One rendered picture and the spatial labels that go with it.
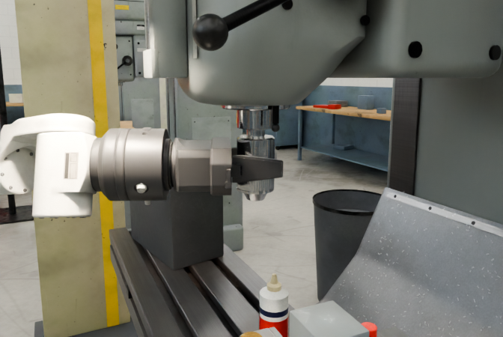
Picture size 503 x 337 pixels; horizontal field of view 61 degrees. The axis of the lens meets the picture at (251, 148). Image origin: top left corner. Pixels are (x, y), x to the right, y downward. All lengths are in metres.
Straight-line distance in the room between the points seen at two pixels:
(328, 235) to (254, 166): 1.99
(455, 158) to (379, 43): 0.34
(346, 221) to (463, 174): 1.66
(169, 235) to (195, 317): 0.20
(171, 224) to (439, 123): 0.52
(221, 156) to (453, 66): 0.28
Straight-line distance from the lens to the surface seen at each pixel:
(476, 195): 0.76
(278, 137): 7.83
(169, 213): 0.84
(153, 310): 0.76
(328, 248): 2.50
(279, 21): 0.42
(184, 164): 0.48
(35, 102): 2.19
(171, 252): 0.86
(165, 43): 0.46
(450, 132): 0.78
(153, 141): 0.50
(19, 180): 0.62
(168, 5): 0.47
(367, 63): 0.50
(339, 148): 6.71
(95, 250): 2.36
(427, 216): 0.81
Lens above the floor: 1.34
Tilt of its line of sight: 10 degrees down
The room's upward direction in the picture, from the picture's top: straight up
